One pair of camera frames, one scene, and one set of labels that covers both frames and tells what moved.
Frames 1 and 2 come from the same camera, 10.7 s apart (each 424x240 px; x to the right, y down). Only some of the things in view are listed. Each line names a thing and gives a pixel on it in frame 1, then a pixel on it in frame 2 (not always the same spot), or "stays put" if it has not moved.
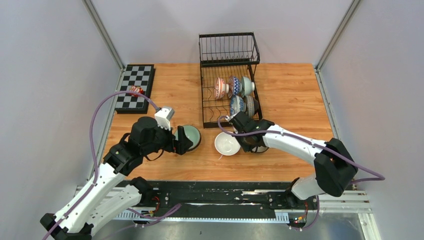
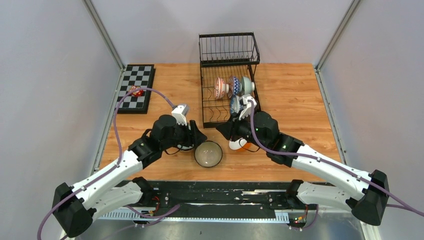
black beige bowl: (260, 149) → (208, 153)
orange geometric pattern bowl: (230, 91) stays put
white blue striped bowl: (237, 105) stays put
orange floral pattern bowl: (221, 88) stays put
